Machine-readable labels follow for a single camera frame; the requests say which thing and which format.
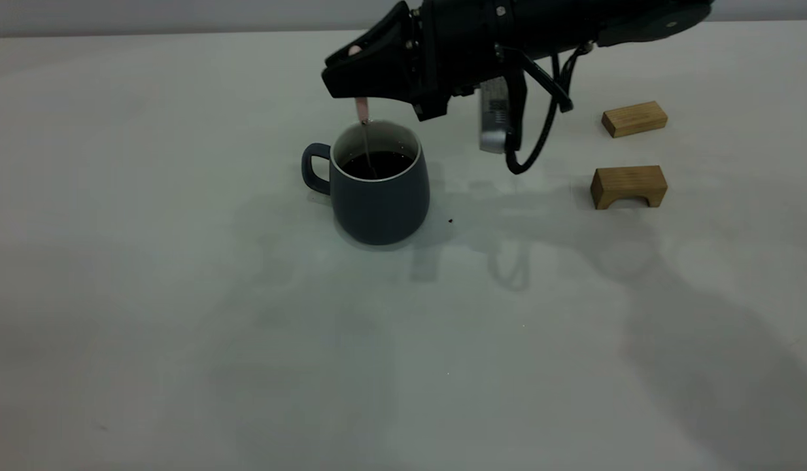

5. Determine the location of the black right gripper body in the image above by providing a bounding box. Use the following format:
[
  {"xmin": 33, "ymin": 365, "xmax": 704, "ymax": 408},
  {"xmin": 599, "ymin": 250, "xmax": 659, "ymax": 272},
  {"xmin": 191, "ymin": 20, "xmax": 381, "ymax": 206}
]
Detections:
[{"xmin": 407, "ymin": 0, "xmax": 510, "ymax": 123}]

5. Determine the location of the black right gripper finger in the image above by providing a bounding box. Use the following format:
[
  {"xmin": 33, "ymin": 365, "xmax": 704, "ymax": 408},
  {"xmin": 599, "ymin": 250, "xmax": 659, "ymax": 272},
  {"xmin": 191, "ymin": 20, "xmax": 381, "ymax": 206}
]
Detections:
[
  {"xmin": 324, "ymin": 3, "xmax": 415, "ymax": 70},
  {"xmin": 321, "ymin": 44, "xmax": 418, "ymax": 103}
]

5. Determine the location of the pink handled metal spoon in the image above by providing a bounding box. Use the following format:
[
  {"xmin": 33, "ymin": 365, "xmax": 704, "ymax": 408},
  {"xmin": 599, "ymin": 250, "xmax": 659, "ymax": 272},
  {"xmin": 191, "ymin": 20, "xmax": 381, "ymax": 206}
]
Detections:
[{"xmin": 353, "ymin": 44, "xmax": 380, "ymax": 179}]

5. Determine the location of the dark grey coffee mug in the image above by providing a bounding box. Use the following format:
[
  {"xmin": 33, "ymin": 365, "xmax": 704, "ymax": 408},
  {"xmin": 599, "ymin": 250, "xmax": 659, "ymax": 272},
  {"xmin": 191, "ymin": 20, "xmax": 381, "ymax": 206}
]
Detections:
[{"xmin": 301, "ymin": 121, "xmax": 431, "ymax": 247}]

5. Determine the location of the flat wooden block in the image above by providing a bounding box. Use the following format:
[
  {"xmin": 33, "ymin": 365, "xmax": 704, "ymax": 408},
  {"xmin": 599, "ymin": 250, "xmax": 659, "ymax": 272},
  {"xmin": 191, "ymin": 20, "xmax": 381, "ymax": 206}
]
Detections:
[{"xmin": 602, "ymin": 101, "xmax": 669, "ymax": 139}]

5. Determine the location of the arched wooden block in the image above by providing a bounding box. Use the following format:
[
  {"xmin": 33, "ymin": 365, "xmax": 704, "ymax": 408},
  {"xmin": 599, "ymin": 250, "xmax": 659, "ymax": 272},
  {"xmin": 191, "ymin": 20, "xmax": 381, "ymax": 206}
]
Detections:
[{"xmin": 590, "ymin": 166, "xmax": 668, "ymax": 211}]

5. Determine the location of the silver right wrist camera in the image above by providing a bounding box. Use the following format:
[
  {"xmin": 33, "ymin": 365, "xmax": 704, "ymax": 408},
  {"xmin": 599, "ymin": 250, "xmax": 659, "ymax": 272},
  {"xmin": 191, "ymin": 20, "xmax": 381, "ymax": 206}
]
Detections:
[{"xmin": 479, "ymin": 77, "xmax": 511, "ymax": 155}]

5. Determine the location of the black camera cable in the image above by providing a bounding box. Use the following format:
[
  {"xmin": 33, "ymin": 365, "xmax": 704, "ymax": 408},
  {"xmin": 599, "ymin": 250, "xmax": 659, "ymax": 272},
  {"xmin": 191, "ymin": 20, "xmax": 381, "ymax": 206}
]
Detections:
[{"xmin": 505, "ymin": 39, "xmax": 594, "ymax": 176}]

